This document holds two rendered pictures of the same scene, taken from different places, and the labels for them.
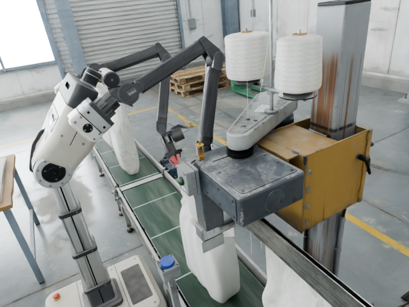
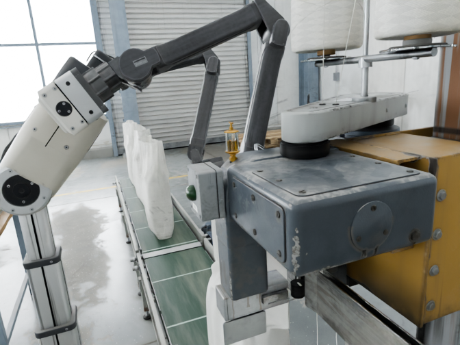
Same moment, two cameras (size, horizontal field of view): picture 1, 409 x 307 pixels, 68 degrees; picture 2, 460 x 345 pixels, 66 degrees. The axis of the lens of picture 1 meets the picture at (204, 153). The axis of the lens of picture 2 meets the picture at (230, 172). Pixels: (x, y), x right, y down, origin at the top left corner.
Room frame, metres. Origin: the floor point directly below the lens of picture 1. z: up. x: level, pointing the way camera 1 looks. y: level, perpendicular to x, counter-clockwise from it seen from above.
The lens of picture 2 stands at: (0.25, -0.05, 1.48)
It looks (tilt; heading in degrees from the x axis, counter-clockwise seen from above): 15 degrees down; 6
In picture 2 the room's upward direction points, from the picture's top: 4 degrees counter-clockwise
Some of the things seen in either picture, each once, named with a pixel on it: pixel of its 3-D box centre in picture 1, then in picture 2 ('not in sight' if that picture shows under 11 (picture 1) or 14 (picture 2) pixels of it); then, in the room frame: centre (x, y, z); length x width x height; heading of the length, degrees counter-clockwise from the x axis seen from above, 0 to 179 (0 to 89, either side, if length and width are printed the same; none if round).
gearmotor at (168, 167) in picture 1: (167, 167); (209, 235); (2.69, 0.39, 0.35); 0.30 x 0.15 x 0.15; 26
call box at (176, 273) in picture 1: (168, 268); not in sight; (0.94, 0.21, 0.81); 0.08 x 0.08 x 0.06; 26
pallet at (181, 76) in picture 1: (198, 74); (265, 137); (6.92, -0.06, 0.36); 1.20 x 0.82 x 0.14; 112
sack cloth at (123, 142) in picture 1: (121, 133); (155, 184); (2.77, 0.79, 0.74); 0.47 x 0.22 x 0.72; 24
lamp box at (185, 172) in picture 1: (188, 178); (205, 190); (0.86, 0.06, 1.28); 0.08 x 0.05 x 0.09; 26
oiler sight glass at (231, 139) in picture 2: (199, 150); (232, 141); (0.90, 0.01, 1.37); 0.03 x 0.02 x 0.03; 26
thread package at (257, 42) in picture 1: (247, 55); (326, 16); (1.16, -0.20, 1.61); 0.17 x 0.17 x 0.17
